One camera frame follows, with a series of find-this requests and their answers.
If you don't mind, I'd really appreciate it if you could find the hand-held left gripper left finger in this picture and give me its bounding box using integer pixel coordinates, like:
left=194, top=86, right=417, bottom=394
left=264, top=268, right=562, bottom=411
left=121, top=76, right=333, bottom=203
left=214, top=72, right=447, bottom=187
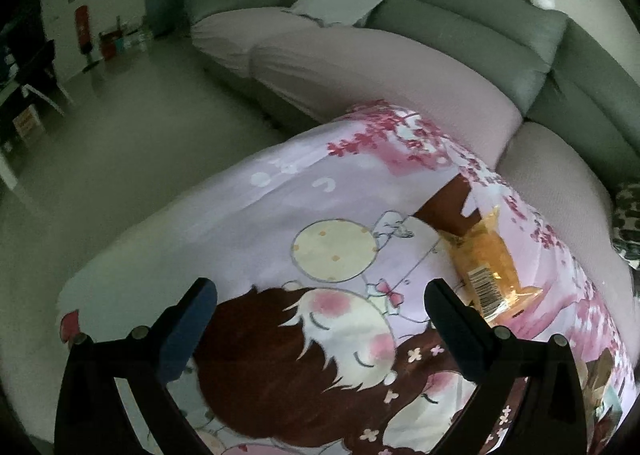
left=55, top=277, right=218, bottom=455

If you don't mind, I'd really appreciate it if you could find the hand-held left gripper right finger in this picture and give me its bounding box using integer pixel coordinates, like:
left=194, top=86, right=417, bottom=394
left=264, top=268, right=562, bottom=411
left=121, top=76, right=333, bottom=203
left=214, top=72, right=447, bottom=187
left=424, top=278, right=587, bottom=455

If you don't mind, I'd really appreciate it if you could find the orange cake snack packet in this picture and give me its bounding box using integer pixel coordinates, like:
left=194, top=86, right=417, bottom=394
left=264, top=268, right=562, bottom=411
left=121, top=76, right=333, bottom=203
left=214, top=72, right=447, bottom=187
left=436, top=205, right=545, bottom=328

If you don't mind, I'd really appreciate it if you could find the cartoon printed cloth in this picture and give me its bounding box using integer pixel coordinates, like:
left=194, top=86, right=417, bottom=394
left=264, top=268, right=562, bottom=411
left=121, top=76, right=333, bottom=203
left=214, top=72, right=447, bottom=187
left=55, top=102, right=640, bottom=455

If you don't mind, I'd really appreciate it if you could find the black white patterned cushion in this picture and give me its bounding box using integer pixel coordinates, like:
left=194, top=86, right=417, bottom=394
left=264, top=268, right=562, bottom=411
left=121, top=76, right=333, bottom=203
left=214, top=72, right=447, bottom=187
left=611, top=181, right=640, bottom=263

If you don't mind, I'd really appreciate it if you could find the white table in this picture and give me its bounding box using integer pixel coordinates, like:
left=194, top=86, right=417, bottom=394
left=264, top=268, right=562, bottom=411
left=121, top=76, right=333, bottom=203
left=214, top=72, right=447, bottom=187
left=0, top=80, right=31, bottom=191

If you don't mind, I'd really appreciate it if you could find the pink sofa seat cover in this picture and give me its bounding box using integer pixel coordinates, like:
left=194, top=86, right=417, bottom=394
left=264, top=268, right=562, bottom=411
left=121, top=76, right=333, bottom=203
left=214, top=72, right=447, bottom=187
left=190, top=8, right=618, bottom=256

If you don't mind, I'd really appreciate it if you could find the grey sofa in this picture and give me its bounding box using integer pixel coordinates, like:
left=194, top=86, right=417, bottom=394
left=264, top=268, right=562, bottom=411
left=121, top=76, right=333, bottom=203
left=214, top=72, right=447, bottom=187
left=182, top=0, right=640, bottom=266

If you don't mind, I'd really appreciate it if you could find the black chair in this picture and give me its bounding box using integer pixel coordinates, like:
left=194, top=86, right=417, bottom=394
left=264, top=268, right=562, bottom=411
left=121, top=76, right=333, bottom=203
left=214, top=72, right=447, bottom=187
left=17, top=39, right=73, bottom=116

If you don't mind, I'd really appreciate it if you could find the red fire extinguisher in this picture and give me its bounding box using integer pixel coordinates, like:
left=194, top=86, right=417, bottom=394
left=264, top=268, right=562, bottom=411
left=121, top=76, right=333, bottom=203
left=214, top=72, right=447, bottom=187
left=74, top=5, right=92, bottom=55

